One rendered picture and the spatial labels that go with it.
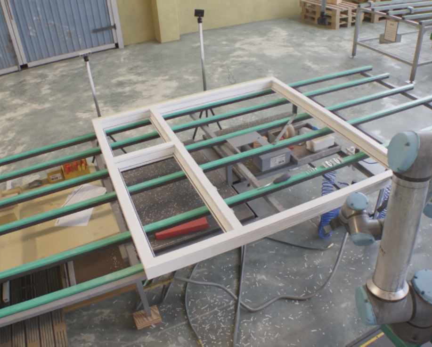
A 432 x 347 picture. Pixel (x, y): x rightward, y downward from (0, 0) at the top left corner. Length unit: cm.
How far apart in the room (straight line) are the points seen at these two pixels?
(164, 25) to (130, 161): 566
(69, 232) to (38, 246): 19
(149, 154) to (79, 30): 568
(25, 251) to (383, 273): 181
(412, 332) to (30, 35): 729
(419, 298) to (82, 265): 192
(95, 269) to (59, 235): 36
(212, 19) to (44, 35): 351
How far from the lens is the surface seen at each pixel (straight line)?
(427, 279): 153
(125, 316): 257
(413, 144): 112
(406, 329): 164
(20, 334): 233
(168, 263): 155
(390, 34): 604
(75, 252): 179
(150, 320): 245
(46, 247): 223
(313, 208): 177
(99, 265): 248
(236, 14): 871
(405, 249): 129
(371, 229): 161
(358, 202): 163
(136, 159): 222
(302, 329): 244
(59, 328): 225
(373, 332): 214
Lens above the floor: 209
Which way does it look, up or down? 35 degrees down
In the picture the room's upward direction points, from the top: 5 degrees counter-clockwise
